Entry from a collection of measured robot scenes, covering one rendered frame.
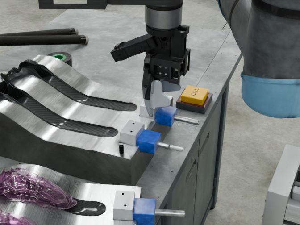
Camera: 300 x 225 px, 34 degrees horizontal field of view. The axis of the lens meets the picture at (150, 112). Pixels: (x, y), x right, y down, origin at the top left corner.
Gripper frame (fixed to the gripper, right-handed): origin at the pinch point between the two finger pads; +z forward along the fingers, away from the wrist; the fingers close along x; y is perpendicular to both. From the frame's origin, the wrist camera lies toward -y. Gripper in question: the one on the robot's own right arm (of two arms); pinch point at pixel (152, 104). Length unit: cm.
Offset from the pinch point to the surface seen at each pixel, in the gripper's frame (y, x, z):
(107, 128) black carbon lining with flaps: -7.1, -9.3, 2.5
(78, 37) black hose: -42, 40, 8
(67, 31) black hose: -48, 44, 8
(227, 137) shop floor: -3, 119, 91
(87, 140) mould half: -9.2, -14.8, 2.5
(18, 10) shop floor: -202, 225, 91
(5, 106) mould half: -28.7, -15.4, -1.9
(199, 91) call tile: 5.2, 21.5, 7.4
